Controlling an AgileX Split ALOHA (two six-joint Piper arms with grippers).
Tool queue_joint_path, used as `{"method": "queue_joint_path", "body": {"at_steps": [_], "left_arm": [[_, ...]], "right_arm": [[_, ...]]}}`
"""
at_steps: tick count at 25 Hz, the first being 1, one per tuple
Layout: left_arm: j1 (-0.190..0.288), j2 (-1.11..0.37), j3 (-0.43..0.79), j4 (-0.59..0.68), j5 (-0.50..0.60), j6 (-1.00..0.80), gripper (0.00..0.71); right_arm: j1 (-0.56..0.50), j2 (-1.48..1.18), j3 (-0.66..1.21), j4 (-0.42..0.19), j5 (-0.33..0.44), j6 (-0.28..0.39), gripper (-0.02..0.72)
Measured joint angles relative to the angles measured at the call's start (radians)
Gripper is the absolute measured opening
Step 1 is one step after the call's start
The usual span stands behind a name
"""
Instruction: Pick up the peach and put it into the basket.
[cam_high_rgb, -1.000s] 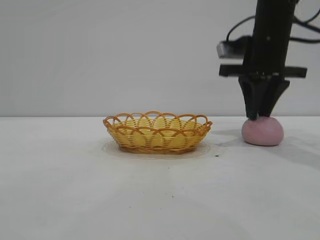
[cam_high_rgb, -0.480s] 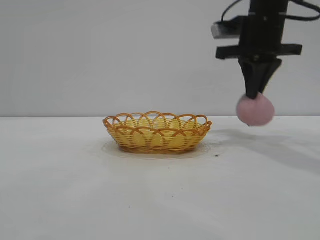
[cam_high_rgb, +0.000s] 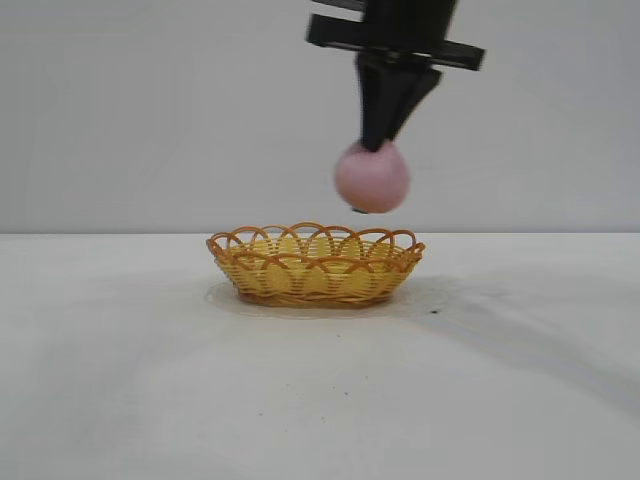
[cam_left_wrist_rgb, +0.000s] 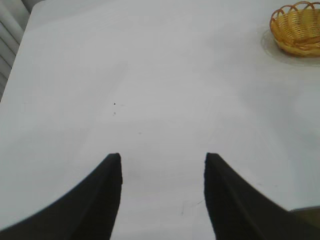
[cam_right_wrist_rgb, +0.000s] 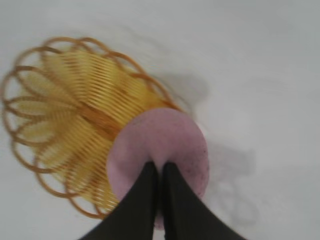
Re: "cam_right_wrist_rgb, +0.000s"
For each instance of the yellow woven plastic basket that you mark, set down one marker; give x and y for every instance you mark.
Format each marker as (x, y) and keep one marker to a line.
(70, 120)

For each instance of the pink toy peach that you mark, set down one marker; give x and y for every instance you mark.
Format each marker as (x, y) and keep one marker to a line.
(155, 135)

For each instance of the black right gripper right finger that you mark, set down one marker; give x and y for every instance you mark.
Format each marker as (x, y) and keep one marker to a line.
(190, 212)

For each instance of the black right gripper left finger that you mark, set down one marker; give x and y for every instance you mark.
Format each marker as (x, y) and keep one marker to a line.
(135, 210)

